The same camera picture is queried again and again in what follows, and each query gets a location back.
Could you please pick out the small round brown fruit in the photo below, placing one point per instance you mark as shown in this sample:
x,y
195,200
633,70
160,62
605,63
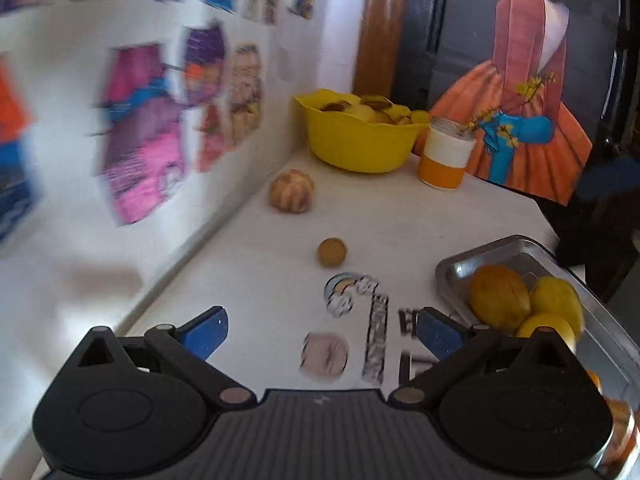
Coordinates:
x,y
331,252

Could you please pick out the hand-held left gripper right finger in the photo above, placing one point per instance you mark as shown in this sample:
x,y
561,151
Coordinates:
x,y
440,336

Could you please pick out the wall poster with orange dress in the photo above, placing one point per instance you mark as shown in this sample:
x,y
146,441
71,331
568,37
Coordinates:
x,y
530,25

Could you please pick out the round bread roll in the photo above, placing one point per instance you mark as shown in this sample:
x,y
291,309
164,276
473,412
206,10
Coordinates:
x,y
292,191

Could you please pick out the colourful houses drawing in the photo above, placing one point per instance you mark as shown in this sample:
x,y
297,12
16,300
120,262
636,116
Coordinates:
x,y
145,150

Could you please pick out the metal tray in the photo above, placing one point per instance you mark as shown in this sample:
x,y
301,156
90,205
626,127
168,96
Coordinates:
x,y
467,265

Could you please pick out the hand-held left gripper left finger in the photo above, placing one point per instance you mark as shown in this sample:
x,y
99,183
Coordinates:
x,y
207,334

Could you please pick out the brown wooden door frame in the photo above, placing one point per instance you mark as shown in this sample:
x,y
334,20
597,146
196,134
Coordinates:
x,y
380,25

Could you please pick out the large orange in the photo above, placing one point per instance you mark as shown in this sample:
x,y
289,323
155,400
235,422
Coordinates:
x,y
594,381

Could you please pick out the golden pear with red blush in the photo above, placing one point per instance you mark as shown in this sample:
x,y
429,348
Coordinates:
x,y
500,297

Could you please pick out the yellow lemon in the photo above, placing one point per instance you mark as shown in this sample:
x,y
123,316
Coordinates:
x,y
542,327
557,300

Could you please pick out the white and orange cup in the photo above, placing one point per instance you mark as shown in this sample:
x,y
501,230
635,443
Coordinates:
x,y
445,160

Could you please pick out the pile of yellow brown fruits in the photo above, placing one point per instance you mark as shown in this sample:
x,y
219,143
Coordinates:
x,y
372,107

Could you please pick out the yellow plastic bowl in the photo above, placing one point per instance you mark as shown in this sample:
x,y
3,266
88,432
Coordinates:
x,y
360,145

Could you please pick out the white printed table cover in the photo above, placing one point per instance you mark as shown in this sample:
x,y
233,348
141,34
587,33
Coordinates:
x,y
400,220

